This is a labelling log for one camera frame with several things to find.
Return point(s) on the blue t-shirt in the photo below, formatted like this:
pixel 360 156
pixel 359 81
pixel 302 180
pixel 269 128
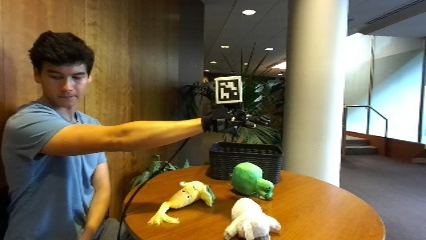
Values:
pixel 44 173

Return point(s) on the white round column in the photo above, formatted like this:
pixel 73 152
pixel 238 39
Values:
pixel 315 86

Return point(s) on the white soft toy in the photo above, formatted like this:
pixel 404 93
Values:
pixel 249 220

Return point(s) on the green soft toy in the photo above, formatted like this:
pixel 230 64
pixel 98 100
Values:
pixel 249 180

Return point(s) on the the person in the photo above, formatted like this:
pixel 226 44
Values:
pixel 61 83

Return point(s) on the tall spiky potted plant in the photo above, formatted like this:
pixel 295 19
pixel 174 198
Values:
pixel 261 96

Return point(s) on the small leafy green plant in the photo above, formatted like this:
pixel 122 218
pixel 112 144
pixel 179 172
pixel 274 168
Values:
pixel 153 170

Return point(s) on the carpeted stair steps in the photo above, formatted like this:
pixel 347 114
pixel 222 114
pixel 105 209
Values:
pixel 359 146

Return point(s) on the metal stair handrail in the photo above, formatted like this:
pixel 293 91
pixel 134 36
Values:
pixel 370 116

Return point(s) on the black woven basket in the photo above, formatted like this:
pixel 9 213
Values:
pixel 245 160

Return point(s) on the white marker cube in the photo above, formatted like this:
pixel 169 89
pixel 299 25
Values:
pixel 227 89

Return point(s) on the yellow soft toy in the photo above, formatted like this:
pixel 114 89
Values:
pixel 186 198

